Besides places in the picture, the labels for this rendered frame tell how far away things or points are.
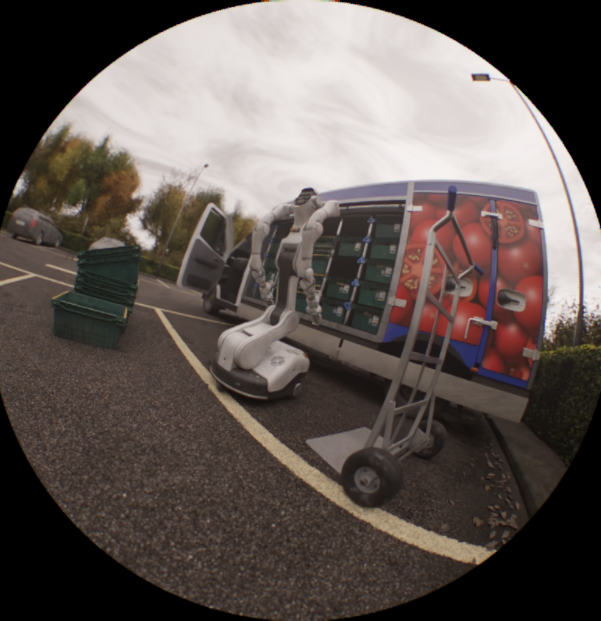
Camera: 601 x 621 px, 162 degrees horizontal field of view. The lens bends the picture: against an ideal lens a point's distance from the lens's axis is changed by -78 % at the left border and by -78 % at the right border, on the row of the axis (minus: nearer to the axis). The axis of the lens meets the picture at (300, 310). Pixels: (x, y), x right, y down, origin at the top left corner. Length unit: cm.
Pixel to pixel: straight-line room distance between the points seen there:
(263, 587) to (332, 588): 17
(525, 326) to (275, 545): 204
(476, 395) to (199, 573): 192
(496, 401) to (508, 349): 42
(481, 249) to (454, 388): 123
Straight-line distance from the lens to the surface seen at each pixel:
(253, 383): 124
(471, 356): 192
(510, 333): 199
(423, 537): 96
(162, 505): 74
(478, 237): 221
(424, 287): 84
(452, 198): 90
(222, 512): 75
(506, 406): 203
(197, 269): 428
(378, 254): 247
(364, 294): 236
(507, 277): 210
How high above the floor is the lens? 63
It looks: 1 degrees up
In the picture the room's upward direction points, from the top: 17 degrees clockwise
